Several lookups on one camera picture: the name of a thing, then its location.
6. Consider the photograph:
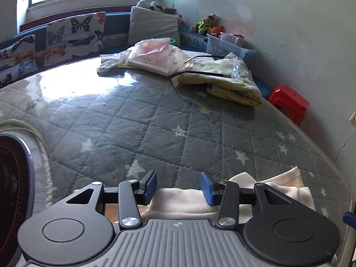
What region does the red plastic stool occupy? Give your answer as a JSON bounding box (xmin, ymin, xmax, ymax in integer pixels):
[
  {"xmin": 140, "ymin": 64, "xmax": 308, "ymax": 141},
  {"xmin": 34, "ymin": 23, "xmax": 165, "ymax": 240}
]
[{"xmin": 267, "ymin": 86, "xmax": 310, "ymax": 127}]

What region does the cream garment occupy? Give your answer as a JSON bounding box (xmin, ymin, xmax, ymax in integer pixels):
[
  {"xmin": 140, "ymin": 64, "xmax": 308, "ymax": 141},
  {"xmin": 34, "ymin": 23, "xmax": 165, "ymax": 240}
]
[{"xmin": 106, "ymin": 167, "xmax": 316, "ymax": 224}]

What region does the grey quilted star table cover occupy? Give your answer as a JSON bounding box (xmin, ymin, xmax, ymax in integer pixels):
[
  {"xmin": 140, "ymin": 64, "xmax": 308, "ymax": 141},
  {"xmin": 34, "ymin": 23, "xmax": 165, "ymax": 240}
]
[{"xmin": 0, "ymin": 51, "xmax": 356, "ymax": 267}]

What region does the butterfly print cushion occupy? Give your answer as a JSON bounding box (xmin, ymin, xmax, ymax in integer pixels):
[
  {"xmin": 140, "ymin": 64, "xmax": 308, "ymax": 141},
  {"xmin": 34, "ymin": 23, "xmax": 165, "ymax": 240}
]
[
  {"xmin": 0, "ymin": 35, "xmax": 38, "ymax": 88},
  {"xmin": 44, "ymin": 12, "xmax": 107, "ymax": 67}
]

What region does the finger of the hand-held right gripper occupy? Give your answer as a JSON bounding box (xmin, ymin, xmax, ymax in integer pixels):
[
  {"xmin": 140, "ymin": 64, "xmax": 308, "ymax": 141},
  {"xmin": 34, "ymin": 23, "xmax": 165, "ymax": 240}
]
[{"xmin": 343, "ymin": 211, "xmax": 356, "ymax": 226}]

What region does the teddy bear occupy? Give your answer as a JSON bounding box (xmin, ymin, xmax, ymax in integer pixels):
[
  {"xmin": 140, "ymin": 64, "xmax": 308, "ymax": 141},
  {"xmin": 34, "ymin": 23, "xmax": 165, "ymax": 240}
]
[{"xmin": 190, "ymin": 13, "xmax": 219, "ymax": 35}]

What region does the plastic bag with pink cloth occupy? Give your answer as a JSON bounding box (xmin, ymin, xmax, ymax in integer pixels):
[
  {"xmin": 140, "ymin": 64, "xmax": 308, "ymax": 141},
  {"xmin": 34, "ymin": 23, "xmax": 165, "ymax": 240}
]
[{"xmin": 97, "ymin": 37, "xmax": 192, "ymax": 76}]

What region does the clear plastic storage box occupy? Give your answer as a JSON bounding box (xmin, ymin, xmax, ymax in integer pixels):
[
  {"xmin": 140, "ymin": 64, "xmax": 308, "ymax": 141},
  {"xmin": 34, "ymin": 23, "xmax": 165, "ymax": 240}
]
[{"xmin": 206, "ymin": 32, "xmax": 256, "ymax": 60}]

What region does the yellow floral folded blanket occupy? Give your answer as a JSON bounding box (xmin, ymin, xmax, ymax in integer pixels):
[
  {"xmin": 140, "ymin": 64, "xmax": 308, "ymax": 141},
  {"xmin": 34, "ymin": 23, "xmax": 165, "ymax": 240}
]
[{"xmin": 170, "ymin": 52, "xmax": 263, "ymax": 107}]

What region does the round black induction cooker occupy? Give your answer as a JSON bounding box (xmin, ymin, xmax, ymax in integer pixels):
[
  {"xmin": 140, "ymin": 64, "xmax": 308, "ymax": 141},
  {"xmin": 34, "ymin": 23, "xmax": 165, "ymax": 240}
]
[{"xmin": 0, "ymin": 133, "xmax": 35, "ymax": 267}]

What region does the grey pillow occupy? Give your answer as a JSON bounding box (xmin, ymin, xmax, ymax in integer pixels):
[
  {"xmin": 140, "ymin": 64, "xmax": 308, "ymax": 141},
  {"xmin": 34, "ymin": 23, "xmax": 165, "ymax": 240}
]
[{"xmin": 127, "ymin": 6, "xmax": 181, "ymax": 49}]

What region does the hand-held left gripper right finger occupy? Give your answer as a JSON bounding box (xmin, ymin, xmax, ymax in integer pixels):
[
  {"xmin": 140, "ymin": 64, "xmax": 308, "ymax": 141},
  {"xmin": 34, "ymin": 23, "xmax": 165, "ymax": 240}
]
[{"xmin": 200, "ymin": 171, "xmax": 290, "ymax": 229}]

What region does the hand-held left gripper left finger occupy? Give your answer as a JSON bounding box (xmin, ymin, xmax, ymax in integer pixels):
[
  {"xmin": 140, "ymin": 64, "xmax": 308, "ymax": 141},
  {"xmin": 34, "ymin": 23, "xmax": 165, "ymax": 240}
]
[{"xmin": 67, "ymin": 170, "xmax": 158, "ymax": 229}]

